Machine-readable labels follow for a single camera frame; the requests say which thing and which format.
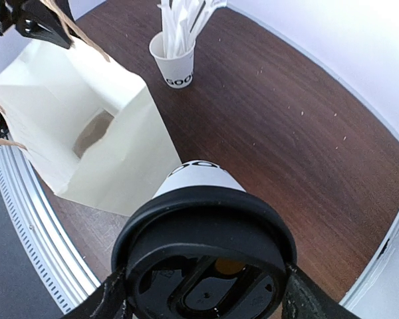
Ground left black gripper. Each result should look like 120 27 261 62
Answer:
0 0 72 49

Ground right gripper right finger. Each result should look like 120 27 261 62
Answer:
282 263 359 319

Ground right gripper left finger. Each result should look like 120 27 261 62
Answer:
62 266 130 319

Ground black plastic cup lid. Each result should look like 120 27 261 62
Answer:
111 186 297 318

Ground brown paper bag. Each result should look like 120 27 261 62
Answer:
0 0 184 217

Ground white paper coffee cup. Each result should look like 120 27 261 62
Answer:
152 159 245 198

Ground white wrapped straws bundle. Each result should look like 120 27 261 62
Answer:
157 0 227 58

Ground white straw holder cup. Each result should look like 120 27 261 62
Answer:
149 32 196 89

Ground aluminium front rail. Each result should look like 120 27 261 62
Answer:
0 146 100 314

